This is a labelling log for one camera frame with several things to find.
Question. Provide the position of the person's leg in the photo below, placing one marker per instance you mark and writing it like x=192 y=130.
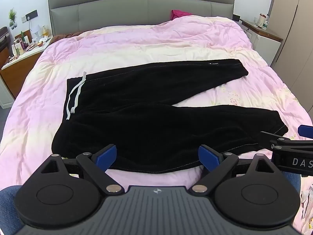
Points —
x=292 y=181
x=8 y=210

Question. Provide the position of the black wall socket panel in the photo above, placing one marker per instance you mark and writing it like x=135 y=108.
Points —
x=29 y=16

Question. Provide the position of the brown pillow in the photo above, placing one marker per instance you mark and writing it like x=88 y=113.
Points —
x=64 y=37

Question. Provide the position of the clear drinking glass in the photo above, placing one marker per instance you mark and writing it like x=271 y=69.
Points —
x=255 y=21

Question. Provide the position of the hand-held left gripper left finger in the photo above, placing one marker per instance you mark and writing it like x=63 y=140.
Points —
x=108 y=155

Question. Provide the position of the white jar with red lid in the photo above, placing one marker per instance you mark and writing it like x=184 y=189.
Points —
x=262 y=20

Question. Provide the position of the wooden nightstand with white top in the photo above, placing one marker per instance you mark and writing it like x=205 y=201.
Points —
x=20 y=76

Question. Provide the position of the person's right leg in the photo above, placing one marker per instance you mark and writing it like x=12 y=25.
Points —
x=292 y=181

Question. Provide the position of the dark brown suitcase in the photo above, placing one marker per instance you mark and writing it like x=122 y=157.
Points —
x=3 y=46

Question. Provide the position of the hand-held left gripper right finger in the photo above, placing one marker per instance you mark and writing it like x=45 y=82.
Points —
x=207 y=157

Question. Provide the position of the person's left leg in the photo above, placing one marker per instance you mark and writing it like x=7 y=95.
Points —
x=8 y=210

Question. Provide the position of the grey padded headboard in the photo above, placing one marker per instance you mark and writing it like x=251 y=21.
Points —
x=122 y=9

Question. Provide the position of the red cloth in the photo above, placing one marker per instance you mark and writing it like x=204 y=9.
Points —
x=179 y=14

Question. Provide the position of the pink quilt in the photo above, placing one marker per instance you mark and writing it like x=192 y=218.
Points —
x=146 y=46

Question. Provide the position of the white nightstand with brown top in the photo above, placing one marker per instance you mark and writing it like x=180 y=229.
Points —
x=266 y=46

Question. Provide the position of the small potted green plant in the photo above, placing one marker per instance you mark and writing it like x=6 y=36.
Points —
x=12 y=17

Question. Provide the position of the beige wardrobe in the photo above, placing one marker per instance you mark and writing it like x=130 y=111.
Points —
x=293 y=41

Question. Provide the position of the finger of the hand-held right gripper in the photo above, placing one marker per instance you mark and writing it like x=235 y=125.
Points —
x=305 y=131
x=270 y=137

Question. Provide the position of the black wall switch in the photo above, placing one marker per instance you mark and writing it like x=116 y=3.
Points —
x=236 y=17

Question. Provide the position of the cluster of toiletry bottles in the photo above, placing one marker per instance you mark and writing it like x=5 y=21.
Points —
x=24 y=45

